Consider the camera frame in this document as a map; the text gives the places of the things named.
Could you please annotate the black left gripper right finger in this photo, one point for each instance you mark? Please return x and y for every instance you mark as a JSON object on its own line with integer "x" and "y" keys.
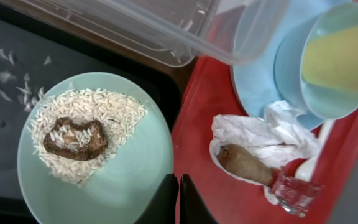
{"x": 193, "y": 210}

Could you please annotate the light blue plate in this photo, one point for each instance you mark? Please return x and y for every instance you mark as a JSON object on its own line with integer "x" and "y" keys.
{"x": 254, "y": 83}

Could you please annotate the white rice pile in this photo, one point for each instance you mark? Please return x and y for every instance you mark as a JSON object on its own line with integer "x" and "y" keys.
{"x": 85, "y": 112}

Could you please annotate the red plastic tray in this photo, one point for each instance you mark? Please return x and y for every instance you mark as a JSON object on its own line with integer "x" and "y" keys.
{"x": 209, "y": 93}

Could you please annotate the light blue bowl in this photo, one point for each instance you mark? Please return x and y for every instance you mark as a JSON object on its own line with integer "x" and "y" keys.
{"x": 323, "y": 102}

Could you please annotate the clear plastic storage box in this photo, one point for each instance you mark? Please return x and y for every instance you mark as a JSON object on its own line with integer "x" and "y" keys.
{"x": 173, "y": 32}

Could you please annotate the brown meat scrap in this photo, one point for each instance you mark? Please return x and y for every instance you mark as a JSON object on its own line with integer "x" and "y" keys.
{"x": 80, "y": 142}

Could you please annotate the black tray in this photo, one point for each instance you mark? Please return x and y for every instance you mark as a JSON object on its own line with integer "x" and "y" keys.
{"x": 51, "y": 55}

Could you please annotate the red ketchup sachet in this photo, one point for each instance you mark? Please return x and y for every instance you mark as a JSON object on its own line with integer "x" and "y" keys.
{"x": 294, "y": 195}

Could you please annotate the mint green bowl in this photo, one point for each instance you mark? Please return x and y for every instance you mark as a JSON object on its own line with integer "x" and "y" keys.
{"x": 120, "y": 189}

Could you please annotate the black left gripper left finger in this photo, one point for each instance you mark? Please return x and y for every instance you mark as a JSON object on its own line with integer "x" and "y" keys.
{"x": 161, "y": 209}

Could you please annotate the white napkin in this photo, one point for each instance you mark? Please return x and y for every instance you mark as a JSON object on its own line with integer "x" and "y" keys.
{"x": 276, "y": 139}

